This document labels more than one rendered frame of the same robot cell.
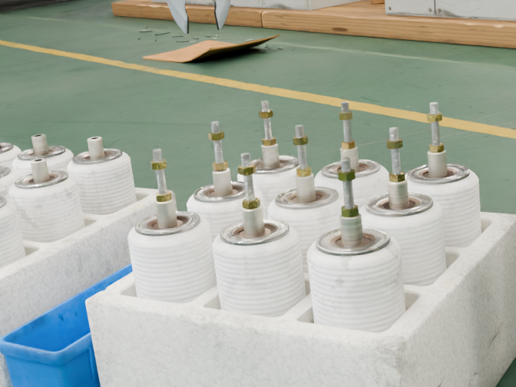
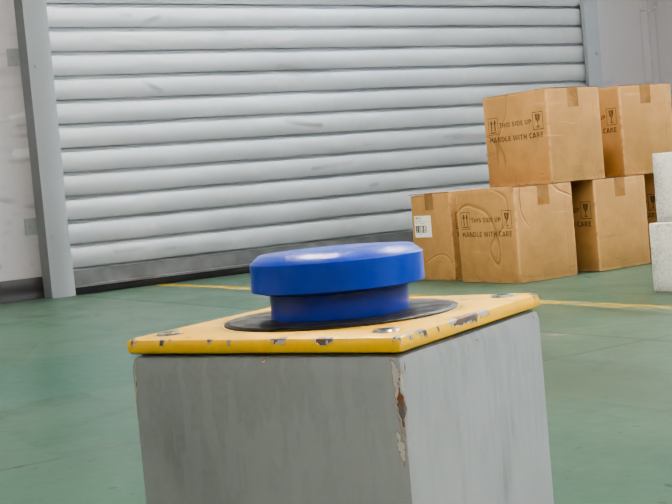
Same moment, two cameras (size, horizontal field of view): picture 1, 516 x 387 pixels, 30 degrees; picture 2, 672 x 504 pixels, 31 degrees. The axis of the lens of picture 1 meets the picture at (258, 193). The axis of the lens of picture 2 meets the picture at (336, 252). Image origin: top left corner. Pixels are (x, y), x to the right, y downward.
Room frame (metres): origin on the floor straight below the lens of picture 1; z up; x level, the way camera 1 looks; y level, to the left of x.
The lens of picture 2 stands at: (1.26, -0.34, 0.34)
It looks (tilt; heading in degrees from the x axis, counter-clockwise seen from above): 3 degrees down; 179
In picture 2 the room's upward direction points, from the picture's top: 5 degrees counter-clockwise
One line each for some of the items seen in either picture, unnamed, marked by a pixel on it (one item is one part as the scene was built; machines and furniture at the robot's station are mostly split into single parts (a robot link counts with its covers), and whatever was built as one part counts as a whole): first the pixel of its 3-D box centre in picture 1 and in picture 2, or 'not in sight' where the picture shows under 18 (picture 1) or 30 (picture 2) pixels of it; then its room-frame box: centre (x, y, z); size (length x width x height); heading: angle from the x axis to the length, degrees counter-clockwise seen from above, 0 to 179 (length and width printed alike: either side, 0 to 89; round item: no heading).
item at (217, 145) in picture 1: (218, 151); not in sight; (1.15, 0.04, 0.30); 0.01 x 0.01 x 0.08
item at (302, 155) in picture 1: (302, 157); not in sight; (1.08, -0.06, 0.30); 0.01 x 0.01 x 0.08
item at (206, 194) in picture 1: (223, 192); not in sight; (1.15, 0.04, 0.25); 0.08 x 0.08 x 0.01
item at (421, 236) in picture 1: (405, 280); not in sight; (1.02, -0.15, 0.16); 0.10 x 0.10 x 0.18
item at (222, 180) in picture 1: (222, 183); not in sight; (1.15, 0.04, 0.26); 0.02 x 0.02 x 0.03
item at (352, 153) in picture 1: (349, 160); not in sight; (1.18, -0.12, 0.26); 0.02 x 0.02 x 0.03
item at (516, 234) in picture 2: not in sight; (515, 232); (-2.62, 0.31, 0.15); 0.30 x 0.24 x 0.30; 30
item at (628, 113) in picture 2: not in sight; (616, 132); (-2.91, 0.73, 0.45); 0.30 x 0.24 x 0.30; 29
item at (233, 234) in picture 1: (254, 232); not in sight; (0.99, 0.01, 0.25); 0.08 x 0.08 x 0.01
